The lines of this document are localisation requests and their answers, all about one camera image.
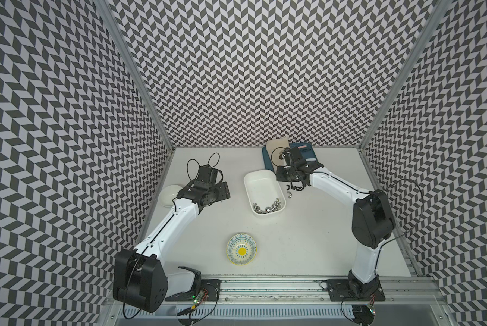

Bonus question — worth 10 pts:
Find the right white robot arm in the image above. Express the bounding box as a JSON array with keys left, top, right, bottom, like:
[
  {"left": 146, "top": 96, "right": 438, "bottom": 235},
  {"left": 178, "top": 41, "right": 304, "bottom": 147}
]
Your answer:
[{"left": 276, "top": 159, "right": 395, "bottom": 300}]

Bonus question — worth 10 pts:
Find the yellow patterned bowl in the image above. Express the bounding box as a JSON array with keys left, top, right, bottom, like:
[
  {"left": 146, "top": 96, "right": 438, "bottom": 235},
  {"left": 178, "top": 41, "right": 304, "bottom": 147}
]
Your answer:
[{"left": 226, "top": 233, "right": 257, "bottom": 266}]

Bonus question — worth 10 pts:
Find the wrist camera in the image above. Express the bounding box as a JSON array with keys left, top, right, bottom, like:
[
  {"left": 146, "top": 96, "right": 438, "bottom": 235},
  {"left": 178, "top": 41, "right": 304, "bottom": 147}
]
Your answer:
[
  {"left": 282, "top": 147, "right": 307, "bottom": 167},
  {"left": 194, "top": 164, "right": 219, "bottom": 187}
]

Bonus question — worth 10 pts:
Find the white storage box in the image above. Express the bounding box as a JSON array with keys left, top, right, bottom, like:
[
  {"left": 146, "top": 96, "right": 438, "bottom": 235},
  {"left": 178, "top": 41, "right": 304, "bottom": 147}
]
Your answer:
[{"left": 243, "top": 169, "right": 286, "bottom": 217}]

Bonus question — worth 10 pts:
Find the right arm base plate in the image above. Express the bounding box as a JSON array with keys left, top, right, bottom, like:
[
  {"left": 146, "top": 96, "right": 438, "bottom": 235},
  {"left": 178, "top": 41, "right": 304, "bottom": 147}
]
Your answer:
[{"left": 325, "top": 278, "right": 386, "bottom": 302}]

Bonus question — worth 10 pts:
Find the white round bowl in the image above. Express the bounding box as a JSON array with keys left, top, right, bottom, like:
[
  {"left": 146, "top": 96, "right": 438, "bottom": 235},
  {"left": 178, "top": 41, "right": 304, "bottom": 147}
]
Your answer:
[{"left": 158, "top": 184, "right": 182, "bottom": 208}]

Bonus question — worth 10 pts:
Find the aluminium rail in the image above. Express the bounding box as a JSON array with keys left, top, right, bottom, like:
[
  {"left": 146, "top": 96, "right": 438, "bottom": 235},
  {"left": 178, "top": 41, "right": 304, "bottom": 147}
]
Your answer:
[{"left": 215, "top": 276, "right": 447, "bottom": 305}]

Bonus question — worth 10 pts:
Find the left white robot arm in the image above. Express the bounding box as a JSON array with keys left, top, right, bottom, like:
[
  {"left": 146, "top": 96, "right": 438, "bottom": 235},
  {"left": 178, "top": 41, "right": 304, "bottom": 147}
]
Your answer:
[{"left": 112, "top": 181, "right": 231, "bottom": 312}]

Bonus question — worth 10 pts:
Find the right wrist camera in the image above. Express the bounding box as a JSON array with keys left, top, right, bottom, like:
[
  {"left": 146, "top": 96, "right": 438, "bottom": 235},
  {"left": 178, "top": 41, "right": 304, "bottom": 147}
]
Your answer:
[{"left": 282, "top": 147, "right": 307, "bottom": 167}]

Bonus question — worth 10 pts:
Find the teal tray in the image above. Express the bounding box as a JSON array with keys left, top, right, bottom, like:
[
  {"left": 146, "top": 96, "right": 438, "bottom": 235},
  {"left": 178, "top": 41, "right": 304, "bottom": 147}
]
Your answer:
[{"left": 262, "top": 143, "right": 317, "bottom": 172}]

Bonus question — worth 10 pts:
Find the beige cloth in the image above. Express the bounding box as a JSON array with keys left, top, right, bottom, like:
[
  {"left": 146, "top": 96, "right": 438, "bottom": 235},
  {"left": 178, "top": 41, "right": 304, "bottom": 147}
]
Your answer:
[{"left": 266, "top": 137, "right": 290, "bottom": 172}]

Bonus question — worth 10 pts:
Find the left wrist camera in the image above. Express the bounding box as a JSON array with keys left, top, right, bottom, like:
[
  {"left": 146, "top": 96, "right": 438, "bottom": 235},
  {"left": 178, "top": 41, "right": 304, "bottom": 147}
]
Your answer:
[{"left": 194, "top": 164, "right": 219, "bottom": 187}]

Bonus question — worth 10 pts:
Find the silver wing nut pile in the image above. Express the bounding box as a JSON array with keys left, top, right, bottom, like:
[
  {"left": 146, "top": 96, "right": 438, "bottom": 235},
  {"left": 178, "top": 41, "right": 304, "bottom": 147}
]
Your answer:
[{"left": 252, "top": 198, "right": 283, "bottom": 215}]

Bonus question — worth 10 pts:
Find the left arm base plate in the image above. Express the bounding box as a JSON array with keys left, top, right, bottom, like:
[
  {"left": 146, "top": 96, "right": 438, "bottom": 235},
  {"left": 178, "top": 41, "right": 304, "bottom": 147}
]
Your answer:
[{"left": 165, "top": 278, "right": 222, "bottom": 302}]

